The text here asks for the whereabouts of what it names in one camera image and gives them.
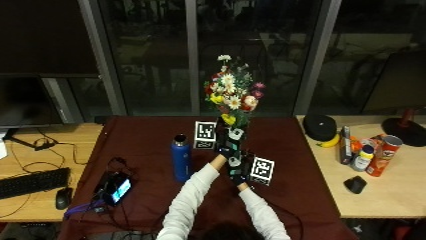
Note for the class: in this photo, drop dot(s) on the person's left hand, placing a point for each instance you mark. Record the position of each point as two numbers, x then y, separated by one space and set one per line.
226 150

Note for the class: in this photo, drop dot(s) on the person's right hand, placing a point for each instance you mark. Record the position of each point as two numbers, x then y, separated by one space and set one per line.
237 173

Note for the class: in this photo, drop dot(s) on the artificial flower bouquet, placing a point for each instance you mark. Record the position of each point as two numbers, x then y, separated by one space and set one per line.
232 96

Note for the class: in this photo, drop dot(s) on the white marker cube on right glove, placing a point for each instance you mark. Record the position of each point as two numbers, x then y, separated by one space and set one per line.
261 170

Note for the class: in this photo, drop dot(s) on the white marker cube on glove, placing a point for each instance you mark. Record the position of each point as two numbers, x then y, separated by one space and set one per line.
205 135
261 170

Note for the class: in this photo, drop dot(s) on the white marker cube on left glove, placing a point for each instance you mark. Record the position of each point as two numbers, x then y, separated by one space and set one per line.
205 135

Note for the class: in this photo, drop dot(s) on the dark red tablecloth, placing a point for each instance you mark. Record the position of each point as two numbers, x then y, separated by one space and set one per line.
283 160

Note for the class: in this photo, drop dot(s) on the blue metal water bottle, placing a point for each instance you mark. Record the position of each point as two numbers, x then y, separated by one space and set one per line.
181 160

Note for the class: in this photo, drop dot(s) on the black round cap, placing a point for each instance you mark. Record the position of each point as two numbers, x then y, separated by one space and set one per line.
319 126

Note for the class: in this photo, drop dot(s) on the yellow banana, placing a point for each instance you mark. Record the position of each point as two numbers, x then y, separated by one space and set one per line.
329 143

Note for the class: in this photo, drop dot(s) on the dark rectangular box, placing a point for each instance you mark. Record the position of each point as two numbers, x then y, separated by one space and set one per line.
345 145

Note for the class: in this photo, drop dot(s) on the orange snack packet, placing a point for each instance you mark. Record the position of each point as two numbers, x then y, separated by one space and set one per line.
355 145

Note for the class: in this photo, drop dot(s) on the black phone with lit screen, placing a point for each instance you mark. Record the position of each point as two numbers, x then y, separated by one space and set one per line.
117 190

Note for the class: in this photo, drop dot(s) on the black ergonomic mouse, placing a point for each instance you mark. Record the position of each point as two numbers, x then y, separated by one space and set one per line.
355 184

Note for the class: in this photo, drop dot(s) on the white bottle with yellow cap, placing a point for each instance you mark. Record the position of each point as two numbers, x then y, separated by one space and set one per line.
362 158

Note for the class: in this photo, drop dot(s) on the red chips can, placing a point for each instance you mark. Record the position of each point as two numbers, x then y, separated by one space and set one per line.
383 155

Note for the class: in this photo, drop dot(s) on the black computer mouse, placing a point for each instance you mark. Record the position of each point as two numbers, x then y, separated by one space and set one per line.
62 198

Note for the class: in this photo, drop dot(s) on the black monitor with round stand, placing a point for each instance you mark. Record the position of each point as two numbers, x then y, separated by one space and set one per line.
401 86

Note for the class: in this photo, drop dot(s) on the black computer keyboard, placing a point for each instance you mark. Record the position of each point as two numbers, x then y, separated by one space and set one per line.
33 182

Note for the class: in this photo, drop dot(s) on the black monitor on desk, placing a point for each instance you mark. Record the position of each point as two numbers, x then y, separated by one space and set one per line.
24 100

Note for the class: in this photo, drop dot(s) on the white paper sheet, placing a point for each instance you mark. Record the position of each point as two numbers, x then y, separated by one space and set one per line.
1 146

